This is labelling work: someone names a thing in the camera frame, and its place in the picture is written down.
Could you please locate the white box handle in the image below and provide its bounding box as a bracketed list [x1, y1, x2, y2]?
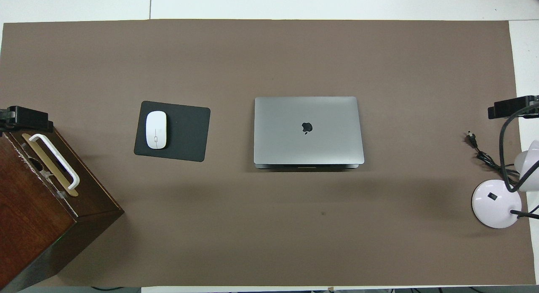
[29, 134, 80, 190]

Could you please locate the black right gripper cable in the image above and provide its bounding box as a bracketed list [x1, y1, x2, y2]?
[499, 101, 539, 193]

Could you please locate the white computer mouse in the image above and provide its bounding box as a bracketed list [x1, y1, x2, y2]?
[146, 111, 168, 150]

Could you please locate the black lamp power cable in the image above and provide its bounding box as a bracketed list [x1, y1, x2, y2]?
[467, 131, 520, 186]

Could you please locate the large brown table mat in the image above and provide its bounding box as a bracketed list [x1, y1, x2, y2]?
[0, 19, 536, 287]

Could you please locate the brown wooden box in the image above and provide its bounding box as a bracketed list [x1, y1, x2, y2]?
[0, 127, 125, 293]

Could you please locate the gold handle plate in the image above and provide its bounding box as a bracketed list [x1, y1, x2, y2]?
[21, 133, 79, 197]

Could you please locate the silver laptop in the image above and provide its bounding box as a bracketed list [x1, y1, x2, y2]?
[253, 96, 365, 170]

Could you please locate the black mouse pad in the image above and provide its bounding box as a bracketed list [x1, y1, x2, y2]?
[134, 101, 211, 162]

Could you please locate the white desk lamp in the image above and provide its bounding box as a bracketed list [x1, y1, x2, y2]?
[472, 140, 539, 229]

